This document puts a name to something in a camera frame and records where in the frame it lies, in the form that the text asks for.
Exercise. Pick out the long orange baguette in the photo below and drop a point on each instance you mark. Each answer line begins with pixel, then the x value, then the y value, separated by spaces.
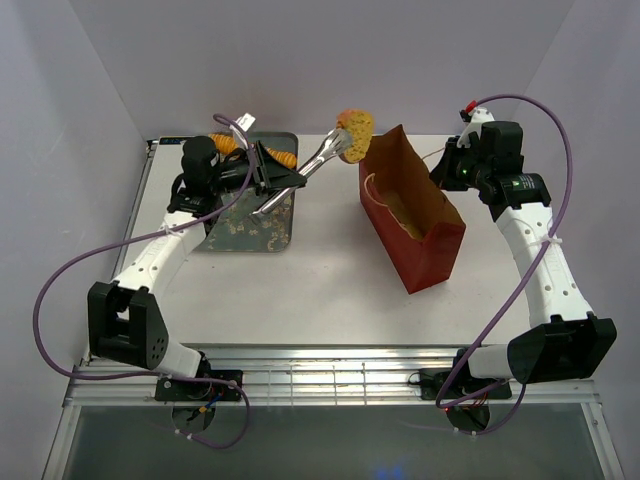
pixel 227 144

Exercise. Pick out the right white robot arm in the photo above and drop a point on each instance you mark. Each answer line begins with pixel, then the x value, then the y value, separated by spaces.
pixel 566 339

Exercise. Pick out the aluminium frame rail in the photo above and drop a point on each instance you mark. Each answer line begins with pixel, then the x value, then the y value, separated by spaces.
pixel 273 376

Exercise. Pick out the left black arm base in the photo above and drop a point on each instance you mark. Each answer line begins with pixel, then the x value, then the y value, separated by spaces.
pixel 170 390

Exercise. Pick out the red paper bag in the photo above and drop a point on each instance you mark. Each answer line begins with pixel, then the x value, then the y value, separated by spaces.
pixel 420 229

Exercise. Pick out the sliced bread piece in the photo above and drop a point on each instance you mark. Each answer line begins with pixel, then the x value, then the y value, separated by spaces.
pixel 359 124
pixel 402 216

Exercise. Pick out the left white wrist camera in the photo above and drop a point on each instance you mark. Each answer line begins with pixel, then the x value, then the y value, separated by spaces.
pixel 240 128

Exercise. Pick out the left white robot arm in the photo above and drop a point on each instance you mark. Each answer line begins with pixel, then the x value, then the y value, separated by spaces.
pixel 125 323

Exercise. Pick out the floral metal tray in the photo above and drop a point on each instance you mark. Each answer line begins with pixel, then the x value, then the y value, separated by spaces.
pixel 236 232

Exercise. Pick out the metal serving tongs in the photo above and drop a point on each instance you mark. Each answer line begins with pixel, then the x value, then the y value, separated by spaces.
pixel 336 143

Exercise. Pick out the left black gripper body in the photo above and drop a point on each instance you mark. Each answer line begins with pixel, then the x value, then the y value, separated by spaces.
pixel 234 175

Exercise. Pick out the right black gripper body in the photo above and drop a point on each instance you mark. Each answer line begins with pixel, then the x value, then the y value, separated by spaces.
pixel 470 168

